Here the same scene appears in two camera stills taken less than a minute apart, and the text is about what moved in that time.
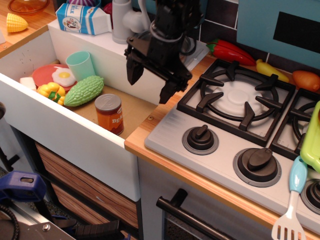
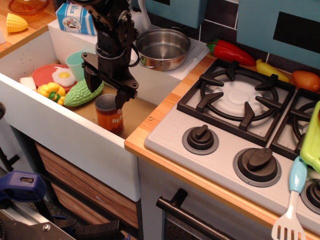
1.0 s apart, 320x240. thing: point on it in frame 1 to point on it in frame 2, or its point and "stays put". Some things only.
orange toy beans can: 109,113 stays put
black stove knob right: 310,195 stays put
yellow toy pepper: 269,70 stays put
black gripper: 162,54 to 113,70
